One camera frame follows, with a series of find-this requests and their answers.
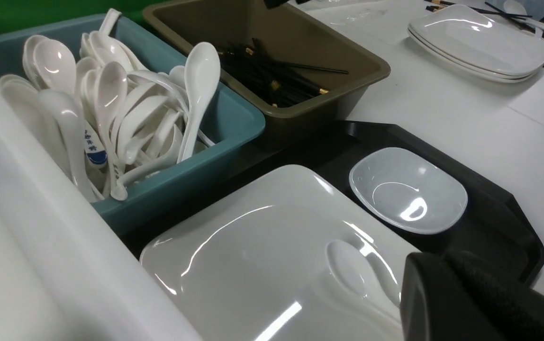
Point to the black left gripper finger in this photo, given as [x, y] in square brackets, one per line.
[459, 297]

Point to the white ceramic spoon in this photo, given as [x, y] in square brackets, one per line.
[365, 277]

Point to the small white side bowl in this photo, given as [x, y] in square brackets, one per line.
[408, 192]

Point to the white square rice plate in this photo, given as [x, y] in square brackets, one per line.
[252, 266]

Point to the black serving tray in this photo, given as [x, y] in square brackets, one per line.
[494, 228]

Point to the white plates stack far table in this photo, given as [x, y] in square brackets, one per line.
[460, 36]

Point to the pile of black chopsticks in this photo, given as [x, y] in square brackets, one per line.
[276, 82]

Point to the brown plastic bin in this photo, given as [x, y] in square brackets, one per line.
[288, 34]

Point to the white spoon far table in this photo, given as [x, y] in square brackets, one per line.
[516, 8]

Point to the white spoon leaning right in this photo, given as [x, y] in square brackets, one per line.
[201, 77]

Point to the white spoon with blue print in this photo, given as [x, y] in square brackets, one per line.
[70, 120]

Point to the large white plastic tub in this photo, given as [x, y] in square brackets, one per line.
[95, 280]

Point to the white spoon upright back right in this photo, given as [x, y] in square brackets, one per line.
[107, 50]

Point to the white spoon upright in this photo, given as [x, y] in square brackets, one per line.
[107, 50]
[55, 66]

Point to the white spoon upright centre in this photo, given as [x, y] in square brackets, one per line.
[55, 66]

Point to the green cloth backdrop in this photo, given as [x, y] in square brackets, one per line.
[20, 14]

